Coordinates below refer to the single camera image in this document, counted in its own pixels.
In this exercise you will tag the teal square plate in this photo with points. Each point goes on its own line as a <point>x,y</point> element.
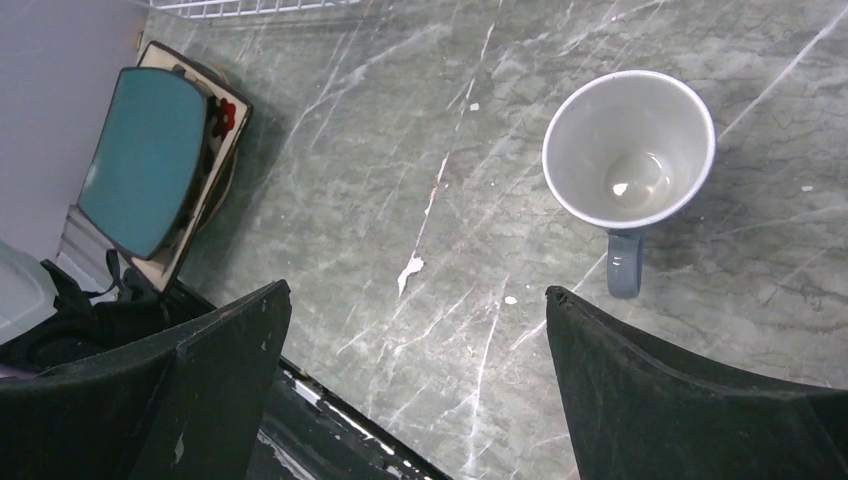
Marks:
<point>146,159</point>

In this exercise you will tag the white wire dish rack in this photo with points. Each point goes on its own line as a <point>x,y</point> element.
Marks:
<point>220,9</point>

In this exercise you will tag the grey blue-handled mug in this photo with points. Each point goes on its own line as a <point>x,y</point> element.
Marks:
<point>624,152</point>

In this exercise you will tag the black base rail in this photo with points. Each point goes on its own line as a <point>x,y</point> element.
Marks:
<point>48,320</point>

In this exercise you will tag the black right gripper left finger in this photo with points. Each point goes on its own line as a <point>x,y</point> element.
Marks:
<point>185,403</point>

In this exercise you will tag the beige floral square plate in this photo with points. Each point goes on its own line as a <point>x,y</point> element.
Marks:
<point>228,115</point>

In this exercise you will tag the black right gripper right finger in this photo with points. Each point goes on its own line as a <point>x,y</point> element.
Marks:
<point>639,407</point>

